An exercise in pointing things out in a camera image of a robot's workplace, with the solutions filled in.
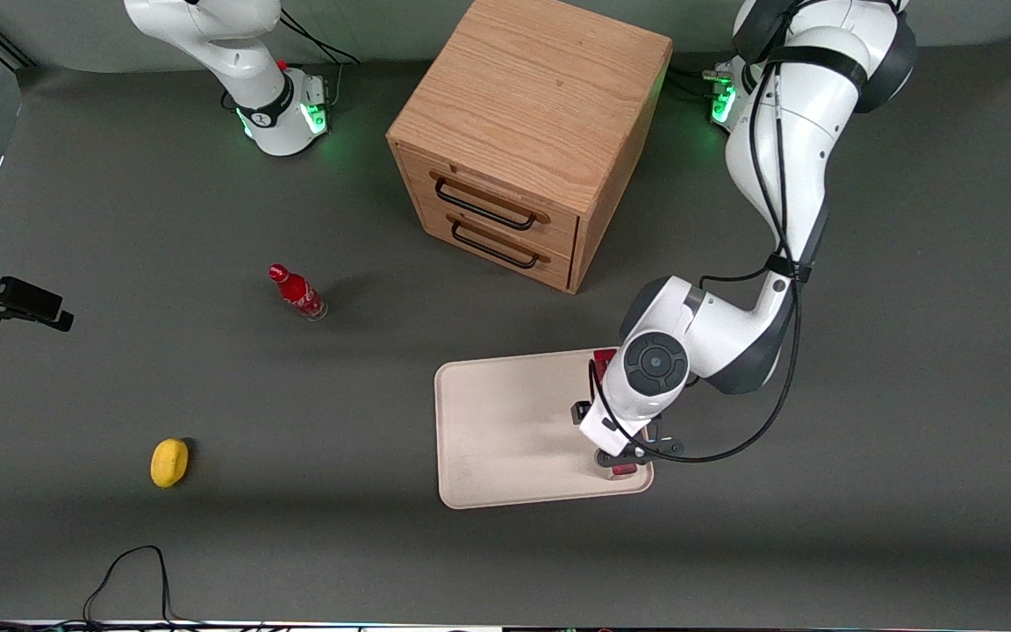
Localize red cookie box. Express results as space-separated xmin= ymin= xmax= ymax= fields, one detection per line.
xmin=593 ymin=348 xmax=640 ymax=478

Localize beige plastic tray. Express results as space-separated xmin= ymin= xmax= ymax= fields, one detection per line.
xmin=434 ymin=347 xmax=655 ymax=510

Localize yellow lemon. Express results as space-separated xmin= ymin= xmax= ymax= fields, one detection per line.
xmin=150 ymin=438 xmax=190 ymax=489

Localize red cola bottle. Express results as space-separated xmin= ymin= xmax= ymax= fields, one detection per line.
xmin=268 ymin=263 xmax=329 ymax=322

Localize wooden drawer cabinet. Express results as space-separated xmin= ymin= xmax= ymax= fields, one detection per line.
xmin=387 ymin=0 xmax=674 ymax=295

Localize wooden drawer, shorter handle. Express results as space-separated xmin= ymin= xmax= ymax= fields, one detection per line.
xmin=413 ymin=197 xmax=575 ymax=292

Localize short black drawer handle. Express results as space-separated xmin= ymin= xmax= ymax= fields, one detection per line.
xmin=447 ymin=213 xmax=552 ymax=269

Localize wooden drawer, longer handle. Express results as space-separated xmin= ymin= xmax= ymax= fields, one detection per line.
xmin=398 ymin=145 xmax=581 ymax=257

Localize black looped cable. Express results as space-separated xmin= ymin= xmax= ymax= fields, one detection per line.
xmin=82 ymin=545 xmax=177 ymax=628

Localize long black drawer handle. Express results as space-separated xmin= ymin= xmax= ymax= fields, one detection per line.
xmin=431 ymin=172 xmax=550 ymax=232

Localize black left base cables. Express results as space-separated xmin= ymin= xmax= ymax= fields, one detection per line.
xmin=672 ymin=53 xmax=735 ymax=102

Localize black base cables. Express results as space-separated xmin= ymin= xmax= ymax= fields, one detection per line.
xmin=221 ymin=9 xmax=362 ymax=113
xmin=672 ymin=53 xmax=735 ymax=102

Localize black right base cables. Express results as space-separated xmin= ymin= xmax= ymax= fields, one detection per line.
xmin=221 ymin=9 xmax=362 ymax=113

